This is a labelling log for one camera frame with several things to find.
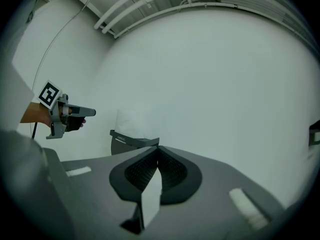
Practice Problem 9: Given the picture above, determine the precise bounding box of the dark wall fixture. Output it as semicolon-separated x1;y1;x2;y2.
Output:
308;119;320;147

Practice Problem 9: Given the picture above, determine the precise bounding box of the thick white ceiling pipe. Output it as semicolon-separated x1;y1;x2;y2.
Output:
101;0;226;35
93;0;191;31

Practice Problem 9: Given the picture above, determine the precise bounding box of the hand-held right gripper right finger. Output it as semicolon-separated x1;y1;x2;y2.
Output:
157;145;203;206

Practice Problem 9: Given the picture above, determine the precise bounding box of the person's left hand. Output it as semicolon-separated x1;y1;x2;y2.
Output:
58;105;74;116

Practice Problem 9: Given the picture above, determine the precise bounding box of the thin white ceiling pipe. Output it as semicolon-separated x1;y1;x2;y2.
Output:
113;1;313;50

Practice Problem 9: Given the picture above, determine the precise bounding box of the person's left forearm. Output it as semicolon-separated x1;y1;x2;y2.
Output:
19;101;54;129

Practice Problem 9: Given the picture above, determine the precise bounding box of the thin white cable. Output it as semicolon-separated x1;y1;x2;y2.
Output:
29;0;106;135

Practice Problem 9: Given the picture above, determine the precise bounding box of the white sleeve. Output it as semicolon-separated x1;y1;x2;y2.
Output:
0;56;35;135

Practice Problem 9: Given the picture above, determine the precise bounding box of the black cable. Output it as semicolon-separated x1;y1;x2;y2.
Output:
30;120;39;140

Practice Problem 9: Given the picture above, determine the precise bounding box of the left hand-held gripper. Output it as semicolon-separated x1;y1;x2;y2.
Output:
36;79;97;140

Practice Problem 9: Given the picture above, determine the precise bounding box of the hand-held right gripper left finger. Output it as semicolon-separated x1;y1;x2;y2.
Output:
108;145;159;203

